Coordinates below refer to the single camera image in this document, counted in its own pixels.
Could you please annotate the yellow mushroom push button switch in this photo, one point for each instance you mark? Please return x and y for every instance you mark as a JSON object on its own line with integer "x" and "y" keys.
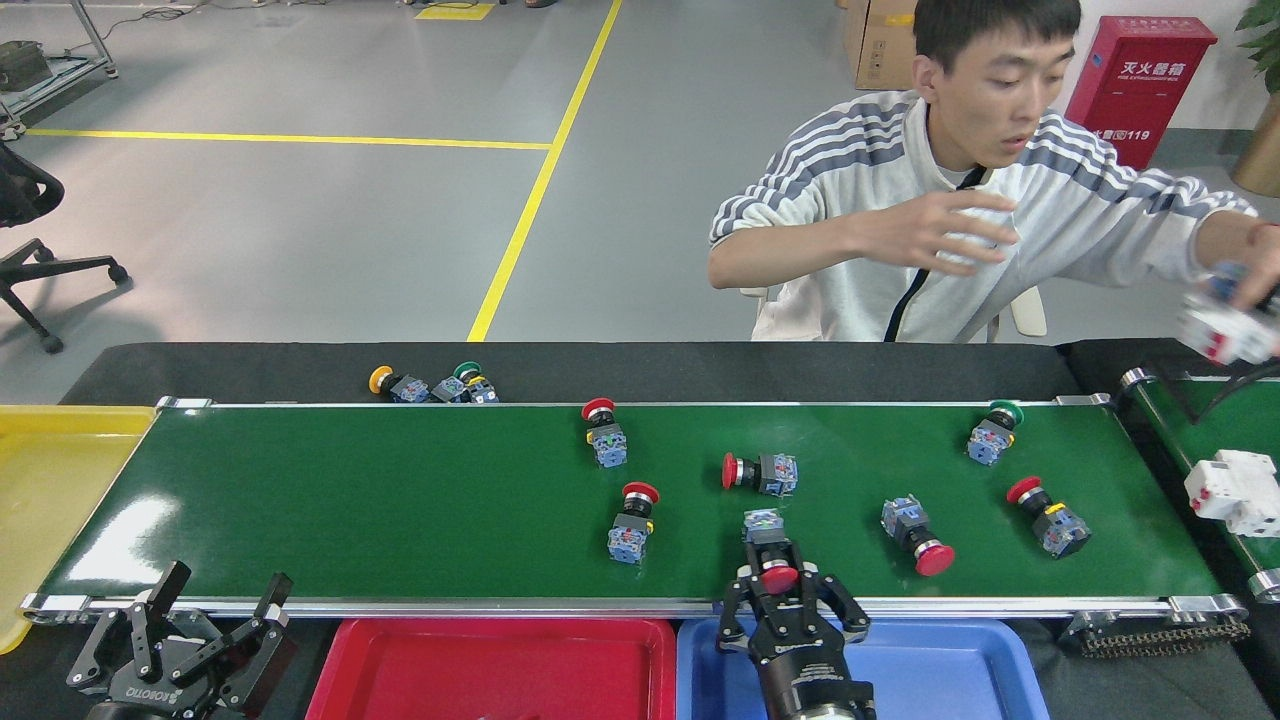
{"x": 380, "y": 379}

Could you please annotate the metal wheeled cart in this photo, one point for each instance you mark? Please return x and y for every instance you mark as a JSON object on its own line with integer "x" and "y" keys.
{"x": 70, "y": 75}

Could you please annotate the dark grey equipment box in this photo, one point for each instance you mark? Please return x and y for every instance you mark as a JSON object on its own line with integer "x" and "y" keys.
{"x": 22, "y": 65}

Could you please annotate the yellow plastic tray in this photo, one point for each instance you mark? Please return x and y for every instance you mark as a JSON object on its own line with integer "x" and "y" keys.
{"x": 60, "y": 480}

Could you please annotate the seated person's left hand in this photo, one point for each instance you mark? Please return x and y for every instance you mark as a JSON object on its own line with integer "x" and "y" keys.
{"x": 1265, "y": 265}

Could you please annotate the blue plastic tray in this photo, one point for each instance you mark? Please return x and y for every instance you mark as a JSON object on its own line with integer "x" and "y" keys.
{"x": 950, "y": 670}

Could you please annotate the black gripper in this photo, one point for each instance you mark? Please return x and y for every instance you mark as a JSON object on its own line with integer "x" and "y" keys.
{"x": 810, "y": 680}
{"x": 160, "y": 695}

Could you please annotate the seated person's right hand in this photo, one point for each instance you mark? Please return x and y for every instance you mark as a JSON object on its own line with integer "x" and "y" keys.
{"x": 920, "y": 230}

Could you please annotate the black table cloth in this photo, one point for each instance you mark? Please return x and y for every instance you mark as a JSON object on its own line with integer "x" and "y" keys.
{"x": 1095, "y": 360}
{"x": 250, "y": 370}

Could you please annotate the red mushroom push button switch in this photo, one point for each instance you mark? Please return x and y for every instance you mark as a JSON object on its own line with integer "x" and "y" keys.
{"x": 1060, "y": 530}
{"x": 934, "y": 558}
{"x": 628, "y": 540}
{"x": 780, "y": 578}
{"x": 608, "y": 445}
{"x": 777, "y": 473}

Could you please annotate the red plastic tray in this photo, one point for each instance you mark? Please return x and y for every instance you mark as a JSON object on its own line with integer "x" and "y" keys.
{"x": 500, "y": 670}

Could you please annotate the red fire extinguisher box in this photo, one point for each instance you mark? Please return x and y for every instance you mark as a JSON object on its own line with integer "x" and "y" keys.
{"x": 1140, "y": 90}

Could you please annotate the potted plant in gold pot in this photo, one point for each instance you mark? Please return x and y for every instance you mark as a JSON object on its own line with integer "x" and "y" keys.
{"x": 1262, "y": 150}

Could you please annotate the seated person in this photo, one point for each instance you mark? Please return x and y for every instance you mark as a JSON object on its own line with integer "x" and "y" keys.
{"x": 830, "y": 160}

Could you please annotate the white circuit breaker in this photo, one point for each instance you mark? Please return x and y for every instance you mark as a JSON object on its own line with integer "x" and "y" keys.
{"x": 1215, "y": 335}
{"x": 1225, "y": 485}

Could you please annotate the green conveyor belt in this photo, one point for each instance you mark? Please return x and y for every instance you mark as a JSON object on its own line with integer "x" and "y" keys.
{"x": 1255, "y": 430}
{"x": 350, "y": 500}

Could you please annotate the black office chair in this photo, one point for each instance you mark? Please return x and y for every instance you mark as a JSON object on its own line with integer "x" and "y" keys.
{"x": 25, "y": 190}

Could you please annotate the brown cardboard box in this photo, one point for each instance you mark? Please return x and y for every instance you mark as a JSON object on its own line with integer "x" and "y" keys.
{"x": 880, "y": 45}

